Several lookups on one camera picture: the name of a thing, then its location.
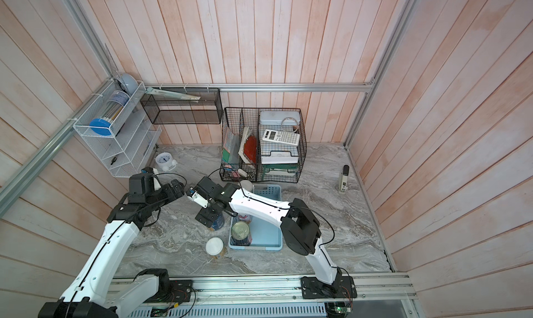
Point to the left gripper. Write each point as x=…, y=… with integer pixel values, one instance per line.
x=171, y=194

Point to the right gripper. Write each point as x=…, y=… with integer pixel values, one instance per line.
x=203, y=214

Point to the silver can blue yellow label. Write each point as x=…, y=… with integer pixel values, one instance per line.
x=218, y=223

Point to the white lid colourful can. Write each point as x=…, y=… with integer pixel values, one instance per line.
x=247, y=185

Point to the white lid red can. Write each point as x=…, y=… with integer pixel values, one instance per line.
x=245, y=218

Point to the silver can dark label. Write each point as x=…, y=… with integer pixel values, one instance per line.
x=241, y=234

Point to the light blue plastic basket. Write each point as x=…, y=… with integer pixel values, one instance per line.
x=264, y=236

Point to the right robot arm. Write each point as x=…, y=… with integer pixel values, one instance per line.
x=298, y=224

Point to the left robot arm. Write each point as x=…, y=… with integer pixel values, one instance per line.
x=87, y=295

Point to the small white alarm clock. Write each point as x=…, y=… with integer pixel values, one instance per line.
x=165, y=161

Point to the white lid yellow can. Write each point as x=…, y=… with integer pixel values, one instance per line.
x=215, y=247

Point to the red booklet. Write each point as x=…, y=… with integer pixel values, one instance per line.
x=250, y=150

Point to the blue lid clear tube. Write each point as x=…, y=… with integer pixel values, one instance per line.
x=101, y=124

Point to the white calculator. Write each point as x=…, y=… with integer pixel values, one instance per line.
x=281, y=137

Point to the white storage box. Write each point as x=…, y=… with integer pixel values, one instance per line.
x=280, y=118

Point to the green white ruler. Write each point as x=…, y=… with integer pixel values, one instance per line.
x=173, y=95

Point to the grey blue round disc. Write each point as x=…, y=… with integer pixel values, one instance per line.
x=127, y=83

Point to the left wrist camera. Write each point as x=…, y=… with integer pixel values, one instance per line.
x=151, y=178

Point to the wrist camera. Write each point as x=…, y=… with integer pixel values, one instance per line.
x=195, y=197
x=151, y=178

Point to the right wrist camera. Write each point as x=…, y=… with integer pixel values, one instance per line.
x=195, y=197

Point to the white wire wall shelf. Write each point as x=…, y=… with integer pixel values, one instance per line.
x=133, y=138

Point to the black wire desk organizer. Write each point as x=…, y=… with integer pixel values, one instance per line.
x=275, y=162

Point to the black mesh wall basket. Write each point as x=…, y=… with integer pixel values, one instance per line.
x=163, y=110

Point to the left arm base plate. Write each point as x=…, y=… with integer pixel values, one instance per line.
x=177, y=292

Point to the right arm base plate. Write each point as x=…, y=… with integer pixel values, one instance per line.
x=342, y=288

